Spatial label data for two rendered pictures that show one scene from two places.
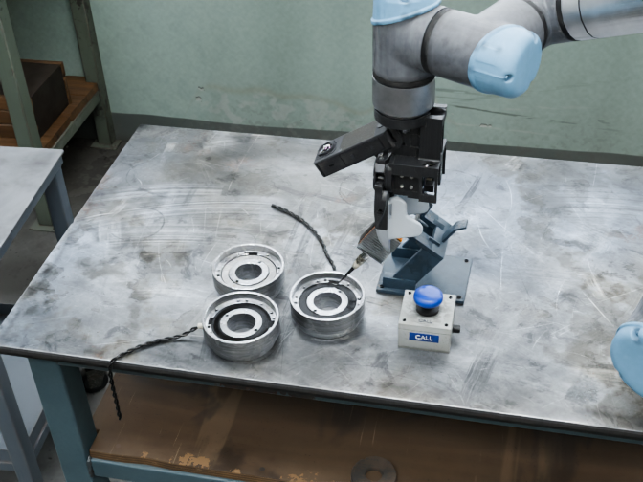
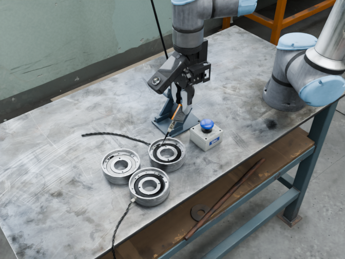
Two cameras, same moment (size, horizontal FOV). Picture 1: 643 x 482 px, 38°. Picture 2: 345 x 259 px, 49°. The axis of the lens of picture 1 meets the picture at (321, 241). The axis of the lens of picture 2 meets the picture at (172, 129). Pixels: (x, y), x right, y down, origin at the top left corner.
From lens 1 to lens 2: 0.76 m
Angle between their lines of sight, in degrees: 39
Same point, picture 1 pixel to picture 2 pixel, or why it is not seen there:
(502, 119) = (45, 69)
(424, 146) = (200, 56)
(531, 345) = (238, 121)
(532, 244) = not seen: hidden behind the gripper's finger
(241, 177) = (49, 133)
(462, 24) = not seen: outside the picture
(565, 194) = not seen: hidden behind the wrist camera
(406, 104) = (200, 38)
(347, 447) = (179, 211)
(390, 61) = (194, 19)
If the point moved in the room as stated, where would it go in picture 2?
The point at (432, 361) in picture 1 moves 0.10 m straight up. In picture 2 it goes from (221, 147) to (224, 122)
